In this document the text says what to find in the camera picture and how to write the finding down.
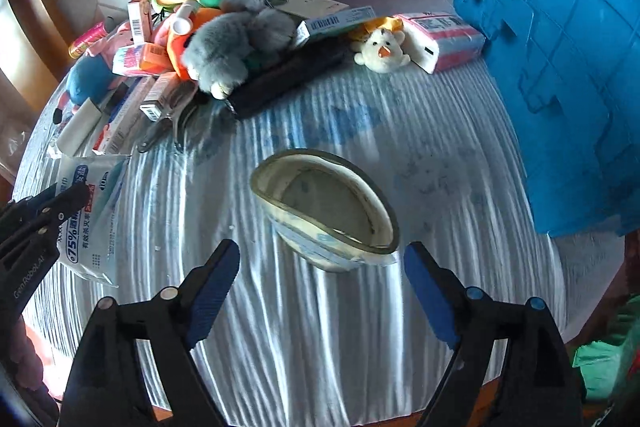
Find pink can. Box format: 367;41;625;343
68;21;108;59

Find pink pig plush orange dress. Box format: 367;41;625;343
155;7;226;82

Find round wooden desktop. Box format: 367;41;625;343
477;377;508;414

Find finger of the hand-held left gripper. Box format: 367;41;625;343
37;182;92;228
0;201;51;268

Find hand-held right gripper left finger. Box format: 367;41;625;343
59;238;242;427

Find wet wipes packet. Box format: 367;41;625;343
47;154;132;288

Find scissors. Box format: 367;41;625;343
136;94;201;154

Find white flat box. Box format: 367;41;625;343
272;0;351;18

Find tall white orange box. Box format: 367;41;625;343
126;0;153;45

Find pink and white tissue pack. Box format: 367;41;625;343
392;11;487;74

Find ceramic bowl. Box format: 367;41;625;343
250;149;400;274

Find person's left hand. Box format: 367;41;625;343
0;319;46;388

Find pink sanitary pad pack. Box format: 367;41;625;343
111;43;168;76

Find pink cosmetic box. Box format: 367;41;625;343
139;72;181;120

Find small white duck plush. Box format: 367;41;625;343
348;17;412;74

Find blue plastic crate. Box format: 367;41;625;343
441;0;640;238

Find pink pig plush blue body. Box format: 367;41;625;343
52;19;131;125

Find white squeeze tube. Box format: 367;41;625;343
55;99;103;156

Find grey plush toy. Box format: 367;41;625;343
181;0;301;100

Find teal and white carton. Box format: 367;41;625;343
295;6;377;50

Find wooden door frame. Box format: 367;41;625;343
0;0;66;108

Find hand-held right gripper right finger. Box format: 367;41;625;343
404;241;583;427

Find long white red box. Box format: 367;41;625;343
92;77;156;155

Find white plastic bottle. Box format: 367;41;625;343
171;2;197;35

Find black pouch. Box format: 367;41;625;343
225;39;351;120

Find green plastic bag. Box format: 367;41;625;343
572;307;640;403

